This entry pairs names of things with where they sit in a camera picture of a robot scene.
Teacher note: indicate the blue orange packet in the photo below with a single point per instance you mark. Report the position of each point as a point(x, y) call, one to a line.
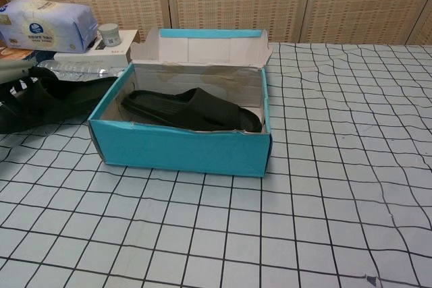
point(17, 55)

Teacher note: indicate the blue white tissue pack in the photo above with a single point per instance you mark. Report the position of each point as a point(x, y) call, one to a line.
point(44, 25)

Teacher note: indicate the black rubber slipper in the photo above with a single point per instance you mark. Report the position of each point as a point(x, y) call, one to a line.
point(202, 109)
point(67, 99)

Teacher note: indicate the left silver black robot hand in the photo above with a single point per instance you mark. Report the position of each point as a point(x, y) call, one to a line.
point(10, 71)

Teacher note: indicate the light blue checkered tablecloth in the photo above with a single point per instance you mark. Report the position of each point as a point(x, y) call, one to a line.
point(303, 166)

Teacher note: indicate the clear plastic water bottle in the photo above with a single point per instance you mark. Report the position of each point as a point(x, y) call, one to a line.
point(77, 67)

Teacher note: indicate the flat white cardboard box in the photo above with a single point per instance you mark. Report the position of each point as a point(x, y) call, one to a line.
point(125, 40)

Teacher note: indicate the blue cardboard shoe box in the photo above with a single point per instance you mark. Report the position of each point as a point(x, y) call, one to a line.
point(185, 153)

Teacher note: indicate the small grey jar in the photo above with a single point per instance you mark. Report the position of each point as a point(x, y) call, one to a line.
point(108, 35)

